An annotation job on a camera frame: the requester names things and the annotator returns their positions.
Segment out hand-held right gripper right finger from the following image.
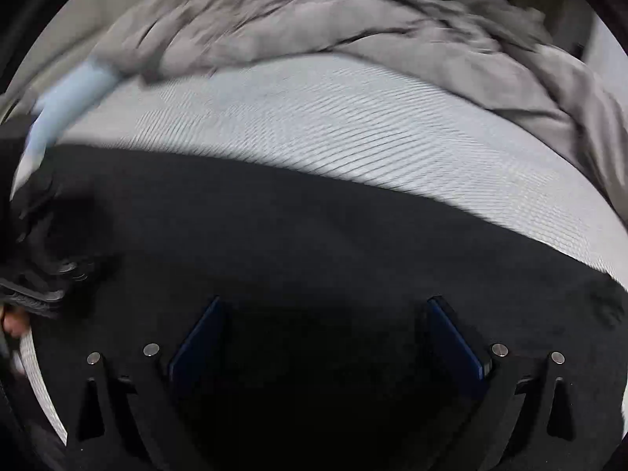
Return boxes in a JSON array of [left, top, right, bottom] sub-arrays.
[[424, 296, 590, 471]]

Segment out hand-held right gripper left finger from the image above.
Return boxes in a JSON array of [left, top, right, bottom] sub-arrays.
[[66, 296, 226, 471]]

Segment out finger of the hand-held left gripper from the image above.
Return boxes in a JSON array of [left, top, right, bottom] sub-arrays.
[[44, 255, 96, 300]]

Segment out black pants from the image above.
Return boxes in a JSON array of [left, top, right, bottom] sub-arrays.
[[10, 144, 628, 471]]

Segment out person's left hand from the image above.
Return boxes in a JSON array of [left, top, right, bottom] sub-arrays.
[[0, 304, 30, 339]]

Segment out light blue pillow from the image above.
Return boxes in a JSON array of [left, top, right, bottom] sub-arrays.
[[27, 59, 119, 158]]

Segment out grey duvet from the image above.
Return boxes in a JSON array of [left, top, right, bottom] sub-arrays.
[[93, 0, 628, 226]]

